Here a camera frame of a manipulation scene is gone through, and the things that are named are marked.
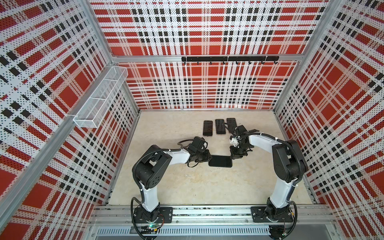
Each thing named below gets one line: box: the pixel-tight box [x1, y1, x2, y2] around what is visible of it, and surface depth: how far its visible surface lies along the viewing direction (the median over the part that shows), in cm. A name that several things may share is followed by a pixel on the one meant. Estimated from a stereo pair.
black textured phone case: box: [208, 155, 232, 168], surface depth 94 cm
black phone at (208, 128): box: [203, 120, 213, 136], surface depth 112 cm
